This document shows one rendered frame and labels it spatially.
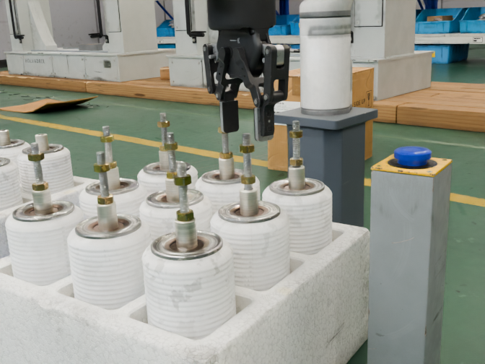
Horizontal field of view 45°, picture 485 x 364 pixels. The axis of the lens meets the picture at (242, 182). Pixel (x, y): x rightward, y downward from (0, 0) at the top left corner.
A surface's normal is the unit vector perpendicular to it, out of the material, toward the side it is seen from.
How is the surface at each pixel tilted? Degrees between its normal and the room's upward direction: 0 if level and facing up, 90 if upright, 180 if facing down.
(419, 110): 90
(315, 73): 90
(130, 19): 90
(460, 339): 0
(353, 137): 90
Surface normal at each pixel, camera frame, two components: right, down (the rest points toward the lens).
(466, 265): -0.04, -0.96
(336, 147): 0.04, 0.27
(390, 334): -0.56, 0.25
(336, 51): 0.30, 0.25
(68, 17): 0.74, 0.16
